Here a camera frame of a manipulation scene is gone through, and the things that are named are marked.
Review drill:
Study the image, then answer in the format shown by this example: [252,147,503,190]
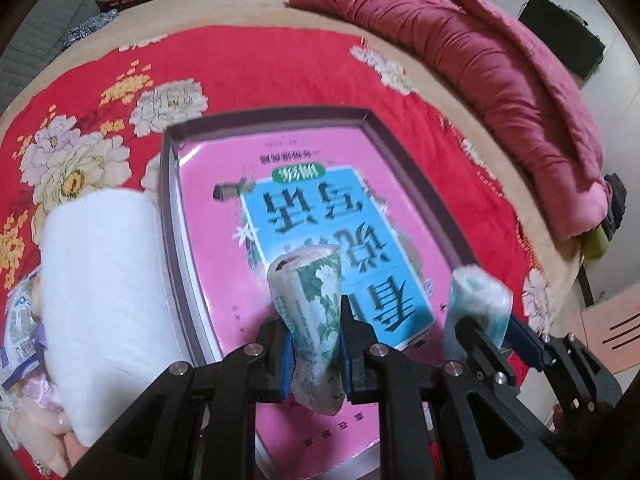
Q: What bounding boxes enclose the small teal tissue pack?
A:
[442,264,513,359]

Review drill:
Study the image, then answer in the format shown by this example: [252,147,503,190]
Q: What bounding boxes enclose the green floral tissue pack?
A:
[267,245,345,416]

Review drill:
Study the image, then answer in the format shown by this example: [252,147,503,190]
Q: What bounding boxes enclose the plush bear pink bow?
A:
[1,370,89,478]

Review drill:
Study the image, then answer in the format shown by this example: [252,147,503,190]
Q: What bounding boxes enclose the blue white wipes packet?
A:
[1,268,40,390]

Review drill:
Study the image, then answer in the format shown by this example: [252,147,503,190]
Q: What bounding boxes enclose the green pillow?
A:
[579,226,610,260]

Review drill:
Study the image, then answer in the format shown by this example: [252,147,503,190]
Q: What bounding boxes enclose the white paper towel roll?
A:
[40,188,192,448]

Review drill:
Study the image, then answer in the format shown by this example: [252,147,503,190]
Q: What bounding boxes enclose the pink and blue book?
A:
[177,125,451,479]

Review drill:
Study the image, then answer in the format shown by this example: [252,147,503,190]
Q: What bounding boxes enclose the dark shallow box tray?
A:
[158,105,482,480]

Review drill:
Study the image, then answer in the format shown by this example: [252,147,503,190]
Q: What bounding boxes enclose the pink quilt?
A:
[288,0,612,240]

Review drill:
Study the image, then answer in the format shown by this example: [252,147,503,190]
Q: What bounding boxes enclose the red floral blanket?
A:
[1,26,547,381]

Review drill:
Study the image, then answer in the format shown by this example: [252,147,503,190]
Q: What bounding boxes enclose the blue patterned cloth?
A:
[63,9,118,50]

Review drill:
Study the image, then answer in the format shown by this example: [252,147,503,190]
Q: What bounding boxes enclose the grey quilted headboard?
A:
[1,0,100,113]

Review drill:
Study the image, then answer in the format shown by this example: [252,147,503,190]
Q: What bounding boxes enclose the black wall television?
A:
[518,0,605,80]

